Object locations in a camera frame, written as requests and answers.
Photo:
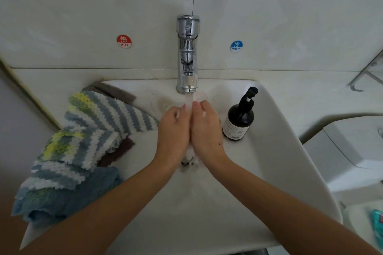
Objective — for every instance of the brown cloth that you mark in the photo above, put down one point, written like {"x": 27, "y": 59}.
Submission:
{"x": 111, "y": 89}

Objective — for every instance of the white toilet tank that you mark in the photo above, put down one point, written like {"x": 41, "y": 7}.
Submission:
{"x": 353, "y": 150}

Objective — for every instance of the person's left forearm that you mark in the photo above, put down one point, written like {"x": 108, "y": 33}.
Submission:
{"x": 90, "y": 216}

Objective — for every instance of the person's right hand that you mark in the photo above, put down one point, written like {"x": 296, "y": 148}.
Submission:
{"x": 208, "y": 132}

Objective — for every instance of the red round sticker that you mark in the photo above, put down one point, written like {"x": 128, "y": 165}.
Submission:
{"x": 124, "y": 41}

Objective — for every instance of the person's left hand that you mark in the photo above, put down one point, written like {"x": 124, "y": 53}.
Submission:
{"x": 172, "y": 135}

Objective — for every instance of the white ceramic sink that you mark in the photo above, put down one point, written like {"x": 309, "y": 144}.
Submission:
{"x": 203, "y": 213}

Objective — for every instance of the black pump soap bottle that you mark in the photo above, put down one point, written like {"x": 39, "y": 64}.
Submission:
{"x": 239, "y": 121}

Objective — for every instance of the white toilet lid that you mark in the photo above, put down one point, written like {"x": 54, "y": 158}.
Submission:
{"x": 362, "y": 219}

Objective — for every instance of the teal tube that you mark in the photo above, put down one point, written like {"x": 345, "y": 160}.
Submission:
{"x": 377, "y": 225}

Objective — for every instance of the chrome faucet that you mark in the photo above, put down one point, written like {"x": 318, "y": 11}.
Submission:
{"x": 187, "y": 51}

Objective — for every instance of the person's right forearm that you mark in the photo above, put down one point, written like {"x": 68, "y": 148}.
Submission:
{"x": 293, "y": 213}

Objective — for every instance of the chrome flush button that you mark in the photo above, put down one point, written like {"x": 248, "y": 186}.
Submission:
{"x": 380, "y": 133}

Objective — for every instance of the metal sink drain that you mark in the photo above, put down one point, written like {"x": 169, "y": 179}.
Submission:
{"x": 188, "y": 162}

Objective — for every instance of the gray patterned trousers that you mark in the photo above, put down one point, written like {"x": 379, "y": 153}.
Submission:
{"x": 245, "y": 251}

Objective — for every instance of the blue round sticker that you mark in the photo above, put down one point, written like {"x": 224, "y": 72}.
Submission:
{"x": 236, "y": 45}

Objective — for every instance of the metal wall shelf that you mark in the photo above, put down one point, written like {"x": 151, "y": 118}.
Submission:
{"x": 366, "y": 75}

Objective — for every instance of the blue stained cloth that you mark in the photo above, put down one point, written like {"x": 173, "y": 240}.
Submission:
{"x": 54, "y": 201}

